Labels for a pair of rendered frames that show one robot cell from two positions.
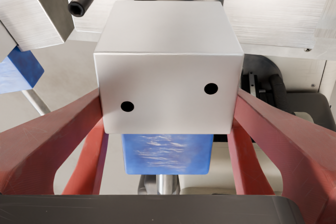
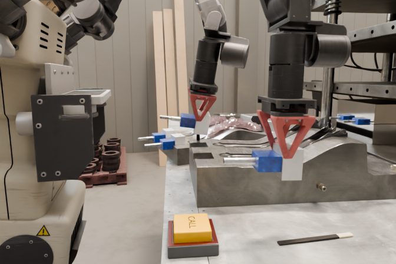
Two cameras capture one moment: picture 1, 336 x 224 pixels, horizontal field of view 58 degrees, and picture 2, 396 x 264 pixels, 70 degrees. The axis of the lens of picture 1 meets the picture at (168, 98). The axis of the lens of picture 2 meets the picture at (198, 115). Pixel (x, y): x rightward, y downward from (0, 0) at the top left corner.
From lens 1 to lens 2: 0.76 m
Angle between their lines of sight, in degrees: 82
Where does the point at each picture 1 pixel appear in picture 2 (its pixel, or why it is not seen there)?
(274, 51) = (167, 189)
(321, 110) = not seen: outside the picture
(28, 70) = (167, 144)
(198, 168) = (183, 116)
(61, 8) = (183, 154)
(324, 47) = (170, 197)
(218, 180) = (70, 187)
